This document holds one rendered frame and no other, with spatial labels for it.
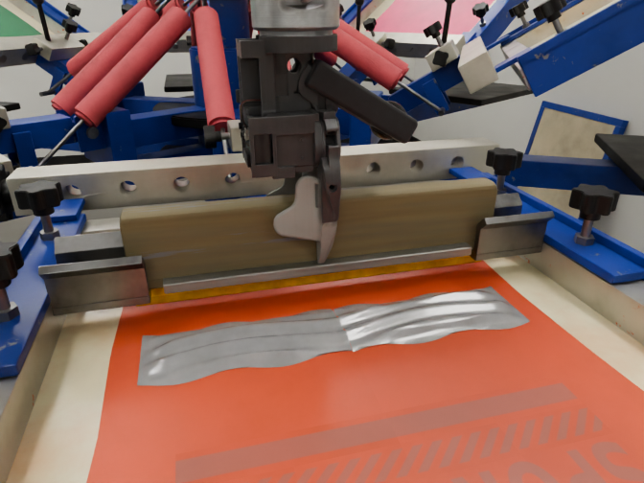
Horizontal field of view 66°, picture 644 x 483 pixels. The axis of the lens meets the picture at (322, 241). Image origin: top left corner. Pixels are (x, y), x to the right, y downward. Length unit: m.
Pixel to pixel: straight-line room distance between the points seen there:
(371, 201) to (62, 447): 0.33
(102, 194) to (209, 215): 0.26
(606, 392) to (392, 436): 0.18
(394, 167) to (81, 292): 0.46
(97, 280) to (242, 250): 0.13
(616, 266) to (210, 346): 0.39
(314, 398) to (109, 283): 0.21
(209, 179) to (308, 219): 0.25
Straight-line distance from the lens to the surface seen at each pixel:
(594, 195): 0.57
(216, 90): 0.94
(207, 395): 0.41
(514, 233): 0.58
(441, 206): 0.54
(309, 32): 0.43
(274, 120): 0.43
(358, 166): 0.73
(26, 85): 4.76
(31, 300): 0.50
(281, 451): 0.37
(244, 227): 0.48
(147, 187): 0.70
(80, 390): 0.45
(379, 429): 0.38
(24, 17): 1.94
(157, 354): 0.46
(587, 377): 0.47
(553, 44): 0.88
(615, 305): 0.55
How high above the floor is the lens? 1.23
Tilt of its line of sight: 25 degrees down
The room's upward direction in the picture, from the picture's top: straight up
